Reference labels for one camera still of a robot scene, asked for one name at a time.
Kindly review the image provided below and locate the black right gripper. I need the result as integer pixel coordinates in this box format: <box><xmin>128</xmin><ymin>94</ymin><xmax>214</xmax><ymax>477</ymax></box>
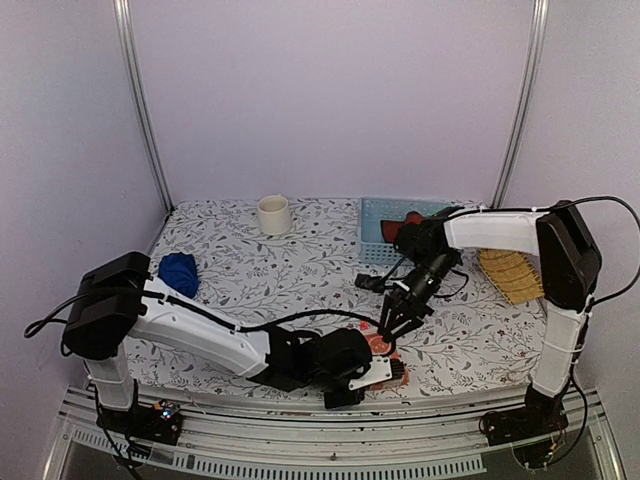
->
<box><xmin>379</xmin><ymin>251</ymin><xmax>457</xmax><ymax>344</ymax></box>

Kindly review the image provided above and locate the orange bunny pattern towel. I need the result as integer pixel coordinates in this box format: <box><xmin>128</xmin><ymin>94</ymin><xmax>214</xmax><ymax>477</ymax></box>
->
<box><xmin>358</xmin><ymin>321</ymin><xmax>409</xmax><ymax>391</ymax></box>

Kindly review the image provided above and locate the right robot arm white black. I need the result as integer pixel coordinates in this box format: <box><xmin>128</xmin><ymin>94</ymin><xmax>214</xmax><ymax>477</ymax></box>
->
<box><xmin>379</xmin><ymin>201</ymin><xmax>602</xmax><ymax>436</ymax></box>

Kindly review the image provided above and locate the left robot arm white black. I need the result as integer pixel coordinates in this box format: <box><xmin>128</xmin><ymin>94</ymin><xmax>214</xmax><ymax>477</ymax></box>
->
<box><xmin>62</xmin><ymin>252</ymin><xmax>405</xmax><ymax>434</ymax></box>

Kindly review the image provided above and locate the light blue plastic basket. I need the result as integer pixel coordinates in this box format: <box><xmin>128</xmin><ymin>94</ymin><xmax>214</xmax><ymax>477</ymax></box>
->
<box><xmin>357</xmin><ymin>197</ymin><xmax>452</xmax><ymax>265</ymax></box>

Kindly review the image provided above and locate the dark red rolled towel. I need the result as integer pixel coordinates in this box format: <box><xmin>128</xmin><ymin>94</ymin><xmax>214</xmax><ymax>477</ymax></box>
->
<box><xmin>380</xmin><ymin>220</ymin><xmax>405</xmax><ymax>244</ymax></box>

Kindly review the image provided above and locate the yellow bamboo tray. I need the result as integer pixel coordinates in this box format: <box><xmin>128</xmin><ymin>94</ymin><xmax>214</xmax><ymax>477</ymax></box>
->
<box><xmin>478</xmin><ymin>249</ymin><xmax>544</xmax><ymax>305</ymax></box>

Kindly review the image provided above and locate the cream ceramic cup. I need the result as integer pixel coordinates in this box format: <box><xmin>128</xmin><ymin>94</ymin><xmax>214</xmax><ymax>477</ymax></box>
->
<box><xmin>257</xmin><ymin>195</ymin><xmax>292</xmax><ymax>235</ymax></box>

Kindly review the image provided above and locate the blue towel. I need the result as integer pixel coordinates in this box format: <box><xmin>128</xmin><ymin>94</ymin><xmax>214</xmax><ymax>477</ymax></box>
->
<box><xmin>158</xmin><ymin>252</ymin><xmax>200</xmax><ymax>299</ymax></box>

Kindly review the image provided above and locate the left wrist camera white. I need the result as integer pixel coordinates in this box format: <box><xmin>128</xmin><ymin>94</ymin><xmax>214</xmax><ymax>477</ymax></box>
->
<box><xmin>348</xmin><ymin>356</ymin><xmax>391</xmax><ymax>390</ymax></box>

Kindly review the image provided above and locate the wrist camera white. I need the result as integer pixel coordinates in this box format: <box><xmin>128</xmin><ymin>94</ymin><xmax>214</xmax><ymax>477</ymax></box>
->
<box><xmin>354</xmin><ymin>273</ymin><xmax>402</xmax><ymax>294</ymax></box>
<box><xmin>348</xmin><ymin>356</ymin><xmax>391</xmax><ymax>390</ymax></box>

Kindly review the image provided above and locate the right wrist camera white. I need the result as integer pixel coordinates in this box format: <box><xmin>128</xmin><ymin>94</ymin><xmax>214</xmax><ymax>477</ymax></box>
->
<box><xmin>354</xmin><ymin>273</ymin><xmax>402</xmax><ymax>294</ymax></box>

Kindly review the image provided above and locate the front aluminium rail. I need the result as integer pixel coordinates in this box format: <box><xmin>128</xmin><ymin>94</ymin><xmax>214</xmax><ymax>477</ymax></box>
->
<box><xmin>44</xmin><ymin>384</ymin><xmax>626</xmax><ymax>480</ymax></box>

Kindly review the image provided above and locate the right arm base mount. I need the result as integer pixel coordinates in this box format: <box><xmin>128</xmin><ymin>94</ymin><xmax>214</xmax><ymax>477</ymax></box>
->
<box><xmin>479</xmin><ymin>396</ymin><xmax>569</xmax><ymax>446</ymax></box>

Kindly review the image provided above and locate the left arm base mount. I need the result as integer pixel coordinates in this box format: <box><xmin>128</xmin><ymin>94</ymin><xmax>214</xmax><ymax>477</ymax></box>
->
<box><xmin>97</xmin><ymin>400</ymin><xmax>183</xmax><ymax>446</ymax></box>

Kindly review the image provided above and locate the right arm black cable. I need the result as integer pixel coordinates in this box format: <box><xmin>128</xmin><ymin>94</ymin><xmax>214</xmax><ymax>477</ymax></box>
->
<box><xmin>379</xmin><ymin>195</ymin><xmax>640</xmax><ymax>307</ymax></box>

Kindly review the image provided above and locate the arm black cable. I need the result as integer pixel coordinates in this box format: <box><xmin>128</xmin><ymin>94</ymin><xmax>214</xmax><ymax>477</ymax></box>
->
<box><xmin>379</xmin><ymin>195</ymin><xmax>640</xmax><ymax>307</ymax></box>
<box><xmin>23</xmin><ymin>284</ymin><xmax>381</xmax><ymax>359</ymax></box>

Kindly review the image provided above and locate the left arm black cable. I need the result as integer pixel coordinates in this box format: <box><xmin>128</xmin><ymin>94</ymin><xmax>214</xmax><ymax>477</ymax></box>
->
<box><xmin>23</xmin><ymin>284</ymin><xmax>381</xmax><ymax>359</ymax></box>

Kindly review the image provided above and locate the right aluminium frame post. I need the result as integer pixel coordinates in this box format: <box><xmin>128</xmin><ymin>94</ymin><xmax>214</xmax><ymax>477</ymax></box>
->
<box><xmin>491</xmin><ymin>0</ymin><xmax>549</xmax><ymax>207</ymax></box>

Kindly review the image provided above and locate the aluminium frame post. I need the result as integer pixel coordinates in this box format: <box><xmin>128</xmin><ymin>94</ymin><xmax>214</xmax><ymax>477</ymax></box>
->
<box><xmin>491</xmin><ymin>0</ymin><xmax>549</xmax><ymax>207</ymax></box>
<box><xmin>113</xmin><ymin>0</ymin><xmax>175</xmax><ymax>215</ymax></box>

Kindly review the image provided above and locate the left aluminium frame post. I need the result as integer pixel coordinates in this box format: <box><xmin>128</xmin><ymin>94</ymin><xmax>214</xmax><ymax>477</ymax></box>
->
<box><xmin>113</xmin><ymin>0</ymin><xmax>175</xmax><ymax>215</ymax></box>

